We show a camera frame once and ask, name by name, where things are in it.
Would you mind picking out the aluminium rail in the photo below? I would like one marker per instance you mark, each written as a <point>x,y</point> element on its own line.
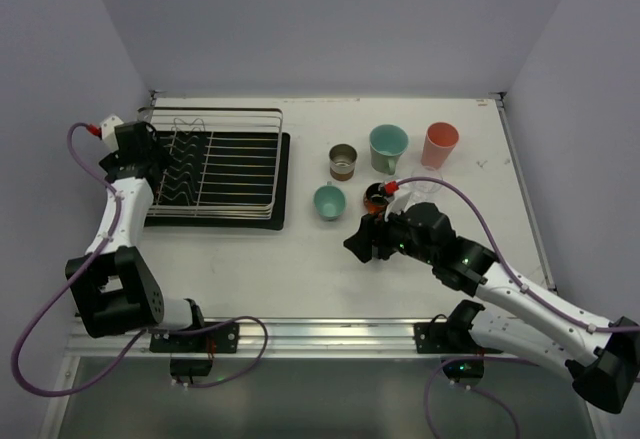
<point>500,100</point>
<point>363,338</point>

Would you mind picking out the small green cup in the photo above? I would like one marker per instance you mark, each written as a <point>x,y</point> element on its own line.
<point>329,202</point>

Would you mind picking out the clear glass cup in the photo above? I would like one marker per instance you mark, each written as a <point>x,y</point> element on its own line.
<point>425,190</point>

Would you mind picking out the aluminium front rail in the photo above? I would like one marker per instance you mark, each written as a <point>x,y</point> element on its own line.
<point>363,338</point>

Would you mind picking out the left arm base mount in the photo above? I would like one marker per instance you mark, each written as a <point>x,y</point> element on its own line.
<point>200,336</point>

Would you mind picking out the large green mug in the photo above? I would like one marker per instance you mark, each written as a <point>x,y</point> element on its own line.
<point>387,144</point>

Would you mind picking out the right black controller box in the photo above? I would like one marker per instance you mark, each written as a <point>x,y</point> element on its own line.
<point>465,372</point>

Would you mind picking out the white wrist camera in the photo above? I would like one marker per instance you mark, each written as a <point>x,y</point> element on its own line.
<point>398,203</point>
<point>108,131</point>

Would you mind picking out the black controller box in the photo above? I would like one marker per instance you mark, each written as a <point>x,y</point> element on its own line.
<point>185,370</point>
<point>465,372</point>

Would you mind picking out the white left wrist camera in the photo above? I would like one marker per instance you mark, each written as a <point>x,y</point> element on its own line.
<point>108,131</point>

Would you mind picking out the pink plastic cup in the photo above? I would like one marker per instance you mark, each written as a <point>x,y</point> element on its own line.
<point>440,140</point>

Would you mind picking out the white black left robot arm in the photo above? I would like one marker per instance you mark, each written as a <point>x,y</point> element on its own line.
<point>113,288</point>

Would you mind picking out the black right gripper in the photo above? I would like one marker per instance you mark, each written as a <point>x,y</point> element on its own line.
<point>377,239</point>

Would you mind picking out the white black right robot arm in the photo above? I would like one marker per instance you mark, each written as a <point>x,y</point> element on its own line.
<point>598,354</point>

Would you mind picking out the black drip tray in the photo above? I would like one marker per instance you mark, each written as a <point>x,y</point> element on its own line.
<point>223,180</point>

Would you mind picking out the metal wire dish rack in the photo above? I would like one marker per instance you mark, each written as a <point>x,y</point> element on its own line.
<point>212,119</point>

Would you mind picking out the orange white-ringed cup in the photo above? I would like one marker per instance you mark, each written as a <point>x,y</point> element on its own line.
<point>376,199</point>

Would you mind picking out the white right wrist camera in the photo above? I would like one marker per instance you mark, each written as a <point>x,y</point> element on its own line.
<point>398,203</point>

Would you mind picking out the left black controller box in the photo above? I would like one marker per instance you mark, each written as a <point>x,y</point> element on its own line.
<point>185,370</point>

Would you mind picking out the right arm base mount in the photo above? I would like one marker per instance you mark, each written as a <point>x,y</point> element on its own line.
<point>445,335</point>

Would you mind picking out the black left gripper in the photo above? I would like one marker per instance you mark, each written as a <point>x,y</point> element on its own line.
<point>142,140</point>

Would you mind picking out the white brown cup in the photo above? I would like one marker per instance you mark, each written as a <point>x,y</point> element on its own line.
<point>342,159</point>

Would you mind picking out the aluminium right side rail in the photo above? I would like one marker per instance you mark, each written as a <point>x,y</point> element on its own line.
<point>500,100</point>

